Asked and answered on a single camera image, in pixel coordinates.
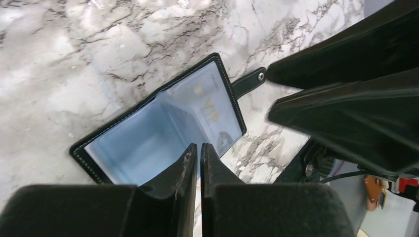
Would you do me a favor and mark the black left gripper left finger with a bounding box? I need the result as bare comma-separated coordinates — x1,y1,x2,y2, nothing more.
0,144,198,237

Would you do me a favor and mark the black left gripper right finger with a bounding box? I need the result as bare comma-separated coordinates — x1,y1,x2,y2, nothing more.
200,143,355,237

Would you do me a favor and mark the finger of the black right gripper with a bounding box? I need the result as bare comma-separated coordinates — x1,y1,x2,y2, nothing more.
266,0,419,89
268,69,419,176

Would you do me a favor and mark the black leather card holder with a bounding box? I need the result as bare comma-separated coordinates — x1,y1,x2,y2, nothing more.
69,53,266,185

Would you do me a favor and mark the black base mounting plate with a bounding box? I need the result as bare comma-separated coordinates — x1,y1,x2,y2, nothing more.
274,139,335,183

